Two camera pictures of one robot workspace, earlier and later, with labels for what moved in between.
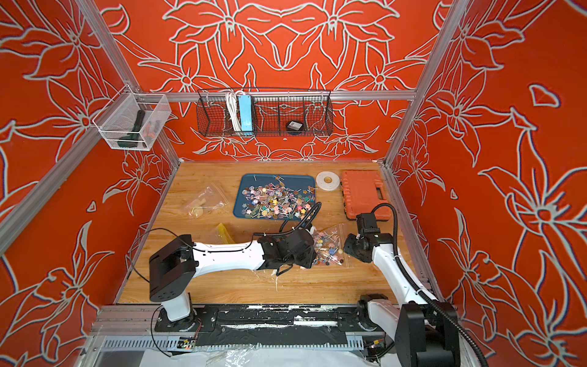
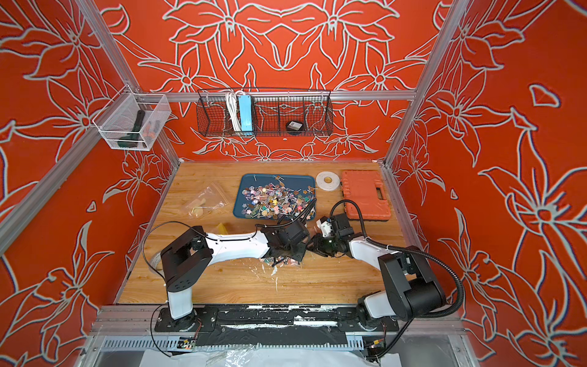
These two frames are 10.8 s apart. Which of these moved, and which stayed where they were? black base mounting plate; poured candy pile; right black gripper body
Moved: right black gripper body
Stayed: black base mounting plate; poured candy pile
